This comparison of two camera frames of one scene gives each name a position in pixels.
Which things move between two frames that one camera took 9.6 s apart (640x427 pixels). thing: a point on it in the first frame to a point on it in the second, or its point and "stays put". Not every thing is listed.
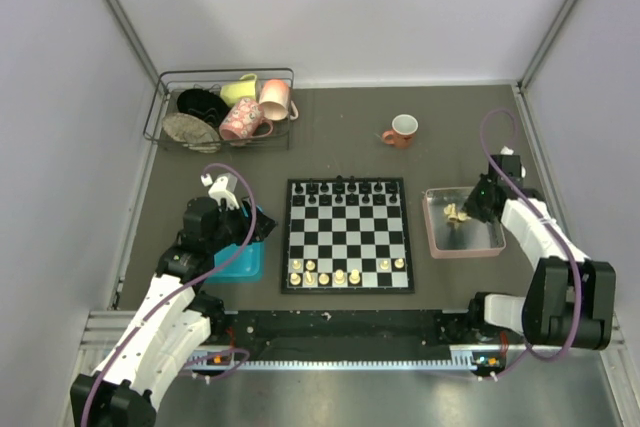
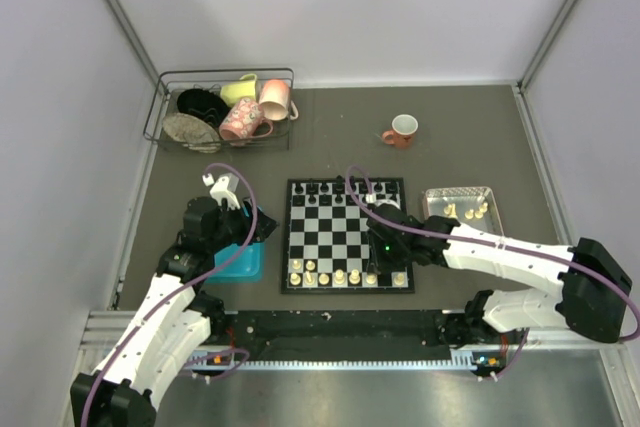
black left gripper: (245, 221) stays put
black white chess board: (346, 236) stays put
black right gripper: (471, 207) to (377, 264)
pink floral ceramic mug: (242, 120) stays put
